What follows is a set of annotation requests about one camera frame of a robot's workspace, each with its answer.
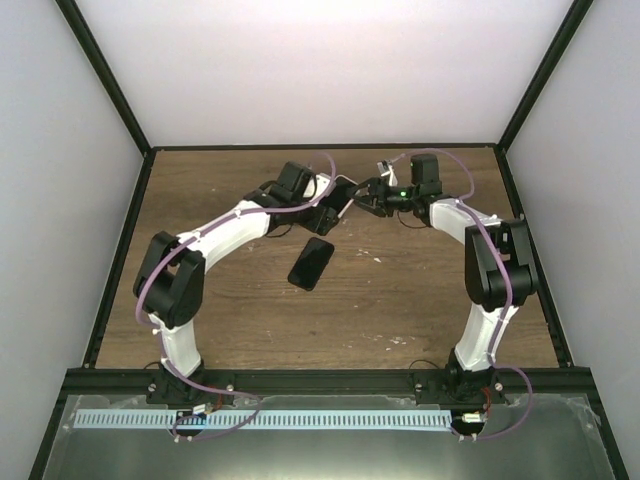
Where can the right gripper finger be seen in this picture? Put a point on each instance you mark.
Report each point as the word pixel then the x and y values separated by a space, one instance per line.
pixel 368 187
pixel 370 205

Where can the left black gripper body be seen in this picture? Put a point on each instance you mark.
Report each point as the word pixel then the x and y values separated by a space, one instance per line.
pixel 319 222

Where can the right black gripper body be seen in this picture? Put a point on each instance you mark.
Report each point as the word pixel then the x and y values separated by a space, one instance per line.
pixel 393 202

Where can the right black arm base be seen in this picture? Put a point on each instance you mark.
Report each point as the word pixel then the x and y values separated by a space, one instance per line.
pixel 452 380

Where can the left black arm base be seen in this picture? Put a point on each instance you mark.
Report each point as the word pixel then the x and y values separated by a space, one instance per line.
pixel 165 388

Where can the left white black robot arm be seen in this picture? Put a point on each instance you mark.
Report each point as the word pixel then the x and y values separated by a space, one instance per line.
pixel 169 286

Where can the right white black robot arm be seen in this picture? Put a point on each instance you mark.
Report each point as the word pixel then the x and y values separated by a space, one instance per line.
pixel 499 270

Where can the black phone on table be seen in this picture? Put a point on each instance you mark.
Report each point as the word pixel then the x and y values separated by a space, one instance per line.
pixel 311 263

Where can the clear plastic sheet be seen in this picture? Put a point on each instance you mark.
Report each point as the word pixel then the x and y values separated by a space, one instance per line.
pixel 547 437

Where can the light blue slotted strip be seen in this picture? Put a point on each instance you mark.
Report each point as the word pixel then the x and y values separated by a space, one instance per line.
pixel 402 420

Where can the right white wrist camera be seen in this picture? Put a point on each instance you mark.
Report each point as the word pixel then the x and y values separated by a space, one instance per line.
pixel 387 172

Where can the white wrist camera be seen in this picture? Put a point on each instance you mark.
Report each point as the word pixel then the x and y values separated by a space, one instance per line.
pixel 317 186
pixel 387 172

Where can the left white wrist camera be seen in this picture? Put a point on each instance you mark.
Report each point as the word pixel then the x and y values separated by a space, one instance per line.
pixel 317 186

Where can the black front frame rail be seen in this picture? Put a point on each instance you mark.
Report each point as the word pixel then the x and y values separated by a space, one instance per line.
pixel 265 383

